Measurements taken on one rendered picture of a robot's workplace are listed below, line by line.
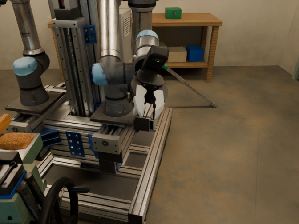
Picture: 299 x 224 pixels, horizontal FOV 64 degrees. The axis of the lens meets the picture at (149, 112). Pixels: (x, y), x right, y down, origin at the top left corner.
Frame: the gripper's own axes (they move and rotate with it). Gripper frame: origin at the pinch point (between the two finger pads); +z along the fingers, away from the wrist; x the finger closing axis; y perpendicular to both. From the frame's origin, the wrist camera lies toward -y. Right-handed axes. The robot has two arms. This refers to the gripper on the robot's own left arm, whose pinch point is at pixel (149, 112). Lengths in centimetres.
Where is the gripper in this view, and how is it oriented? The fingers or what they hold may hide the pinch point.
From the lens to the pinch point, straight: 53.5
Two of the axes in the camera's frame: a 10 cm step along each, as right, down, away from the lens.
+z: 0.0, 7.3, -6.8
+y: -3.0, 6.5, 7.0
